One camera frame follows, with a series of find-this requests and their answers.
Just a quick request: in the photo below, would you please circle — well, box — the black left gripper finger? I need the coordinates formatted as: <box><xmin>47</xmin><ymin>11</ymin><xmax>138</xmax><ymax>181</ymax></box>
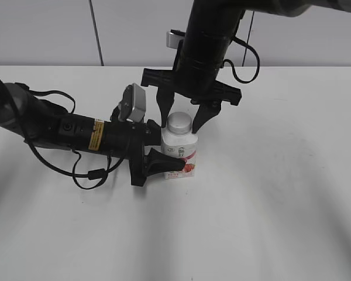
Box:
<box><xmin>144</xmin><ymin>148</ymin><xmax>185</xmax><ymax>177</ymax></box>

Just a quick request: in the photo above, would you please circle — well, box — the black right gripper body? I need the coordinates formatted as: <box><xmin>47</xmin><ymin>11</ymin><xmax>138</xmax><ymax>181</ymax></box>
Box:
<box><xmin>141</xmin><ymin>40</ymin><xmax>242</xmax><ymax>107</ymax></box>

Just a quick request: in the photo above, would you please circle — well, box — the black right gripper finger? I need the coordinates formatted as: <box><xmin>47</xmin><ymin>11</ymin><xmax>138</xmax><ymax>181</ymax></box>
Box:
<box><xmin>156</xmin><ymin>87</ymin><xmax>175</xmax><ymax>128</ymax></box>
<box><xmin>192</xmin><ymin>101</ymin><xmax>222</xmax><ymax>133</ymax></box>

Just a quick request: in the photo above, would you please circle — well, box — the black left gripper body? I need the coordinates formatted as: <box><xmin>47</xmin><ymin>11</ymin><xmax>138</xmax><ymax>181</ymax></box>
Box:
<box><xmin>104</xmin><ymin>119</ymin><xmax>161</xmax><ymax>187</ymax></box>

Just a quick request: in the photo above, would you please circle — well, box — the white round bottle cap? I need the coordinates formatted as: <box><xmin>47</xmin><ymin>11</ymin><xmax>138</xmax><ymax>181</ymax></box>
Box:
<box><xmin>167</xmin><ymin>112</ymin><xmax>192</xmax><ymax>135</ymax></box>

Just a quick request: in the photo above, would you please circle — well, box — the white yili changqing yogurt bottle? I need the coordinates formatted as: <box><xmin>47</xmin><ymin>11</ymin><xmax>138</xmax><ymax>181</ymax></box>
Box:
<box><xmin>161</xmin><ymin>129</ymin><xmax>198</xmax><ymax>180</ymax></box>

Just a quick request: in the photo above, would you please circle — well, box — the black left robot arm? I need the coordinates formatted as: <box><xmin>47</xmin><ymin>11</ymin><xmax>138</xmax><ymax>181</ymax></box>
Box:
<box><xmin>0</xmin><ymin>80</ymin><xmax>185</xmax><ymax>187</ymax></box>

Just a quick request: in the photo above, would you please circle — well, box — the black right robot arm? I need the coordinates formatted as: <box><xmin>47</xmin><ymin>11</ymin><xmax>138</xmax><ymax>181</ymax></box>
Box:
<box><xmin>141</xmin><ymin>1</ymin><xmax>351</xmax><ymax>133</ymax></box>

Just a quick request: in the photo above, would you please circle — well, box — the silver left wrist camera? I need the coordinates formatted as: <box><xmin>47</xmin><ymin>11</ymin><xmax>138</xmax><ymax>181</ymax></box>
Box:
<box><xmin>118</xmin><ymin>83</ymin><xmax>146</xmax><ymax>122</ymax></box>

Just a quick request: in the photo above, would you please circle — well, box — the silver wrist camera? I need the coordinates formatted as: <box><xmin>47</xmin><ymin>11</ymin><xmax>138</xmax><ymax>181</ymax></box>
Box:
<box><xmin>166</xmin><ymin>29</ymin><xmax>185</xmax><ymax>49</ymax></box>
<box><xmin>118</xmin><ymin>83</ymin><xmax>146</xmax><ymax>122</ymax></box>

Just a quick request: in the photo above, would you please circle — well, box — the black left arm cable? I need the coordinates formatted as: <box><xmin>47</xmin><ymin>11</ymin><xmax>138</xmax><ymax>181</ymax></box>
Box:
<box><xmin>0</xmin><ymin>70</ymin><xmax>129</xmax><ymax>190</ymax></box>

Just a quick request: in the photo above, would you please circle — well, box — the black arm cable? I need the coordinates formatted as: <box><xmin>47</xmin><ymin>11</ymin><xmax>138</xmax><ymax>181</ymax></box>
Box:
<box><xmin>0</xmin><ymin>70</ymin><xmax>129</xmax><ymax>190</ymax></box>
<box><xmin>223</xmin><ymin>8</ymin><xmax>260</xmax><ymax>84</ymax></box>

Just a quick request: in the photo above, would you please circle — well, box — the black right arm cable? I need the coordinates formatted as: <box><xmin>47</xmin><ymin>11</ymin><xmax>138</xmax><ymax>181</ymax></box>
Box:
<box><xmin>223</xmin><ymin>8</ymin><xmax>260</xmax><ymax>84</ymax></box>

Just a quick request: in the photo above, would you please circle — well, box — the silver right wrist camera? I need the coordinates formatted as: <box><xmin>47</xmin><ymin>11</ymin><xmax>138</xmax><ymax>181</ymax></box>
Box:
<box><xmin>166</xmin><ymin>29</ymin><xmax>185</xmax><ymax>49</ymax></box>

